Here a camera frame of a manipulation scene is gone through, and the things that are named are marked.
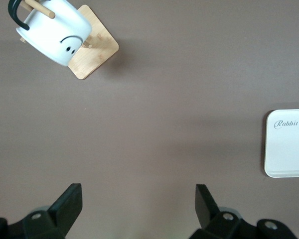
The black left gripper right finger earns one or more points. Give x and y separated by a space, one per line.
209 211

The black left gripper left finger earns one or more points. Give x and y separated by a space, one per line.
64 209

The cream rectangular plastic tray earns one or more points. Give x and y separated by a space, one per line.
289 149

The wooden mug tree rack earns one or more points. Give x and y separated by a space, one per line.
99 49

